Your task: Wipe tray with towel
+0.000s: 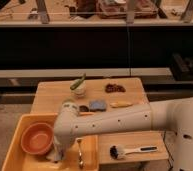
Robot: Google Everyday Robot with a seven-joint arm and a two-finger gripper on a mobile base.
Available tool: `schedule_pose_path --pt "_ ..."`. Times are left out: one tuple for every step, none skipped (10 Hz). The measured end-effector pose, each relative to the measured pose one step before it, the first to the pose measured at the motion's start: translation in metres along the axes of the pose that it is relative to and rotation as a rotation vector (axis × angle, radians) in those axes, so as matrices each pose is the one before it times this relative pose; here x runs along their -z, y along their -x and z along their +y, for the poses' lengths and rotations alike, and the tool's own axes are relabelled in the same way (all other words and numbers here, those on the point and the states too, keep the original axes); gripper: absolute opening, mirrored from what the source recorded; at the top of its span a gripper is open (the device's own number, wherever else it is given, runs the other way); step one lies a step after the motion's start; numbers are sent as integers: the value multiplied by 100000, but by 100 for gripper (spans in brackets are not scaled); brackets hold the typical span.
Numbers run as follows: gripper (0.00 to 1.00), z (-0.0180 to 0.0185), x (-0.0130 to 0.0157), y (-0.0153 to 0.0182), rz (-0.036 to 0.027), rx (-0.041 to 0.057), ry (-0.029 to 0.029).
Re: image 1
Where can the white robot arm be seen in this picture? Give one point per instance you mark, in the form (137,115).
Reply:
(174,115)

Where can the orange bowl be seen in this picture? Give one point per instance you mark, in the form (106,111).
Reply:
(37,138)

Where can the white cup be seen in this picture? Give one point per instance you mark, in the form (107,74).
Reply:
(80,91)

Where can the wooden table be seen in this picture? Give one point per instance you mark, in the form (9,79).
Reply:
(49,96)

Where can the green vegetable in cup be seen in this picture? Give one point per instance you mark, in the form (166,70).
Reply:
(78,82)

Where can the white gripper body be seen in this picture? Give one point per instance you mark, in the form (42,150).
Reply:
(59,148)

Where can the dark brown food item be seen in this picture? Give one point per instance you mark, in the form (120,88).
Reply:
(110,88)

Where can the green round lid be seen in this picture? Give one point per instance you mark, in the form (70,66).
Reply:
(68,101)

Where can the metal spoon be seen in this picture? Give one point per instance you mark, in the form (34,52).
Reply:
(81,162)

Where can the yellow plastic tray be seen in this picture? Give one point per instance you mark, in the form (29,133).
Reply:
(17,160)

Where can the blue sponge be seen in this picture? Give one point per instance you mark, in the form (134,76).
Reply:
(97,105)

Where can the small dark round object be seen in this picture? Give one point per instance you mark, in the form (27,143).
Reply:
(83,108)

